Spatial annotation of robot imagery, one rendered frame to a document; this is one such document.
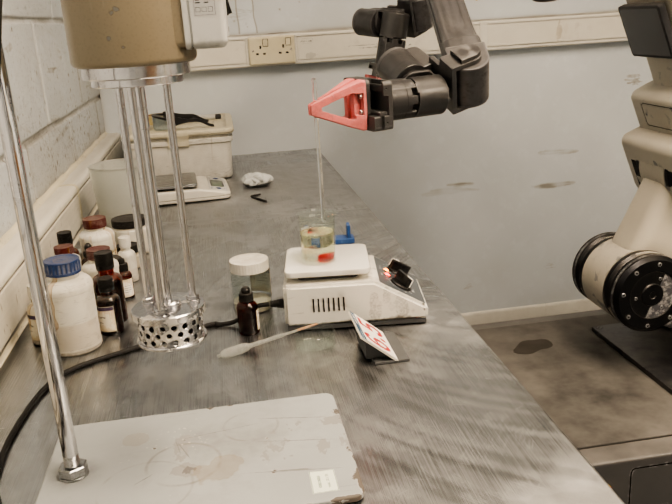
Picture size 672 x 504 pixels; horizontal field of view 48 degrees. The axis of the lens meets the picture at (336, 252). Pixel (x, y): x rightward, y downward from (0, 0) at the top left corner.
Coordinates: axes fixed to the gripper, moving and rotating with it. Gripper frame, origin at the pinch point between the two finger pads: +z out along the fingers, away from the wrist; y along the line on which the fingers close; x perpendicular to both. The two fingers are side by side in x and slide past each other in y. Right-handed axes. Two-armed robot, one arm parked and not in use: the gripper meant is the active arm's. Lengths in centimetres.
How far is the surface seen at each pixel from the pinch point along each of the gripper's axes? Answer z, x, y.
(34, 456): 42, 30, 18
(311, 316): 4.6, 27.6, 4.2
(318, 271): 3.0, 21.3, 4.2
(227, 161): -18, 26, -108
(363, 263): -3.6, 21.3, 4.9
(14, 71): 34, -6, -61
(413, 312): -8.4, 28.1, 9.9
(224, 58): -30, 0, -141
